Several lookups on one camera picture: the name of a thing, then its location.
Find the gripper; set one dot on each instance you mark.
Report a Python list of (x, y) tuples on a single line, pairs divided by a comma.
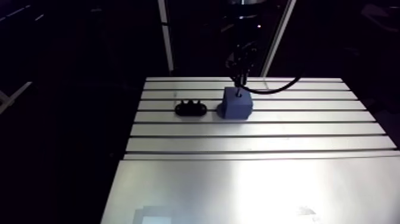
[(243, 59)]

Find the steel bolt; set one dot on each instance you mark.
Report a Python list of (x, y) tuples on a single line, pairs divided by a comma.
[(238, 93)]

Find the white post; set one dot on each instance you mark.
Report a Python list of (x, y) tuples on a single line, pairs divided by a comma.
[(278, 37), (166, 37)]

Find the black oval holder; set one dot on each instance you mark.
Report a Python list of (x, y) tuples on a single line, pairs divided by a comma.
[(190, 109)]

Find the dark blue-grey block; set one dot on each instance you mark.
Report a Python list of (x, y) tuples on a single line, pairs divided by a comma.
[(237, 105)]

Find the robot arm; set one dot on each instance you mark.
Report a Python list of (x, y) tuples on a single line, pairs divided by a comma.
[(247, 15)]

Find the pale metal frame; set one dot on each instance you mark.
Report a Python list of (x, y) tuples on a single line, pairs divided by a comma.
[(14, 95)]

